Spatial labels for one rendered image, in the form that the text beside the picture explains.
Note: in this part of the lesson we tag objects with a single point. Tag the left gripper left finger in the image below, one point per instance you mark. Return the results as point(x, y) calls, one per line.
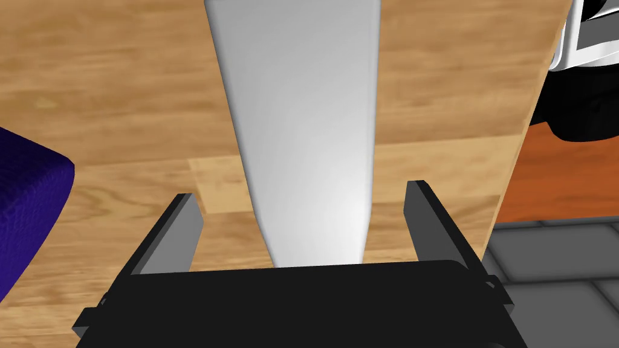
point(171, 241)

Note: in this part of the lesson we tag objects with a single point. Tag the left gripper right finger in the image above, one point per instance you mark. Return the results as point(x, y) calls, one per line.
point(433, 232)

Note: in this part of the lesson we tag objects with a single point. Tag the dark purple rounded block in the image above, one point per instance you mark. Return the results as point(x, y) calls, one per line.
point(26, 193)

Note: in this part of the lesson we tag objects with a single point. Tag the light wooden table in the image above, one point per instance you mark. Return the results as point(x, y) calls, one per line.
point(121, 96)

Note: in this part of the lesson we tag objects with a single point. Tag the pale grey tapered flat object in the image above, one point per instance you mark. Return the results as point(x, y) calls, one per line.
point(304, 145)

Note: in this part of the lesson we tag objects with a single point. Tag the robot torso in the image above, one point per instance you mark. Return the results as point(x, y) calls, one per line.
point(587, 58)

